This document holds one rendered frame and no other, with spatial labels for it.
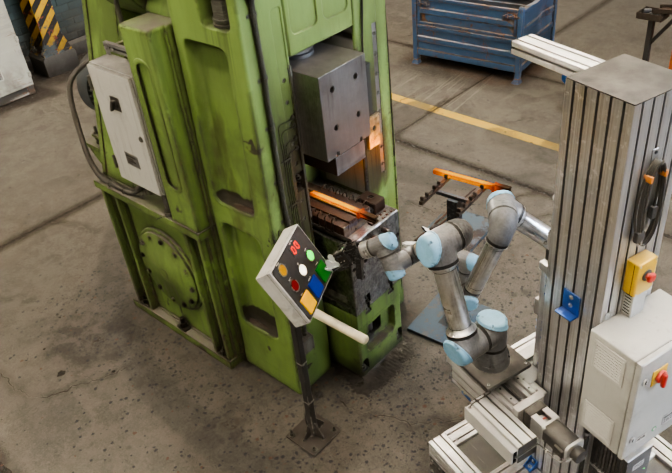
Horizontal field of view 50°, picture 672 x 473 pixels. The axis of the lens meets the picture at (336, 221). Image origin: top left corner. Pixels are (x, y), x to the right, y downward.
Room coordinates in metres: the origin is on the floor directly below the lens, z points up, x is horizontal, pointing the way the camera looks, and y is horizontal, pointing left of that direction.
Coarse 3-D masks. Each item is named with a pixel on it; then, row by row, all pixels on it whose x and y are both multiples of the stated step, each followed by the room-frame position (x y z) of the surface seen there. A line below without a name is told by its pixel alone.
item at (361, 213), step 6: (312, 192) 3.04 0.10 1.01; (318, 192) 3.03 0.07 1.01; (324, 198) 2.97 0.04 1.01; (330, 198) 2.96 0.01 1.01; (336, 204) 2.91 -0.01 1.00; (342, 204) 2.90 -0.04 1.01; (348, 204) 2.89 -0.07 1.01; (354, 210) 2.83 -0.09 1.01; (360, 210) 2.82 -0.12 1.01; (360, 216) 2.80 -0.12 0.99; (366, 216) 2.79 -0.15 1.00; (372, 216) 2.76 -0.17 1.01; (372, 222) 2.75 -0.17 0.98
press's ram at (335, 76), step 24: (336, 48) 2.99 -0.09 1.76; (312, 72) 2.76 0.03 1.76; (336, 72) 2.78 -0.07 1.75; (360, 72) 2.88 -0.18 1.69; (312, 96) 2.73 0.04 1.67; (336, 96) 2.77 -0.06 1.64; (360, 96) 2.87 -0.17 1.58; (312, 120) 2.75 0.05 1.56; (336, 120) 2.76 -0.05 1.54; (360, 120) 2.87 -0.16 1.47; (312, 144) 2.76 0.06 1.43; (336, 144) 2.75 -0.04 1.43
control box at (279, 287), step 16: (288, 240) 2.39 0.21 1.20; (304, 240) 2.46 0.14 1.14; (272, 256) 2.32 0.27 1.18; (288, 256) 2.32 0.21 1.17; (304, 256) 2.39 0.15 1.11; (320, 256) 2.46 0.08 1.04; (272, 272) 2.20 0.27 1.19; (288, 272) 2.26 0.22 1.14; (272, 288) 2.19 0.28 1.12; (288, 288) 2.19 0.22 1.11; (304, 288) 2.25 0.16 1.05; (288, 304) 2.17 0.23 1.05; (304, 320) 2.15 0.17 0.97
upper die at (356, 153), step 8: (360, 144) 2.86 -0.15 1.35; (344, 152) 2.78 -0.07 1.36; (352, 152) 2.81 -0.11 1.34; (360, 152) 2.85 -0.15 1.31; (304, 160) 2.88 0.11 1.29; (312, 160) 2.84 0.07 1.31; (320, 160) 2.80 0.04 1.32; (336, 160) 2.74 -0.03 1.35; (344, 160) 2.77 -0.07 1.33; (352, 160) 2.81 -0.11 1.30; (360, 160) 2.85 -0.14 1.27; (320, 168) 2.81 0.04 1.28; (328, 168) 2.77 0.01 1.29; (336, 168) 2.74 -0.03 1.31; (344, 168) 2.77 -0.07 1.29
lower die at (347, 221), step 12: (324, 192) 3.05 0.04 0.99; (312, 204) 2.95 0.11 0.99; (324, 204) 2.94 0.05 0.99; (360, 204) 2.90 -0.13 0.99; (312, 216) 2.88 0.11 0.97; (324, 216) 2.85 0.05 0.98; (336, 216) 2.83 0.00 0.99; (348, 216) 2.81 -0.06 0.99; (336, 228) 2.77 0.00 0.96; (348, 228) 2.76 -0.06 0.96
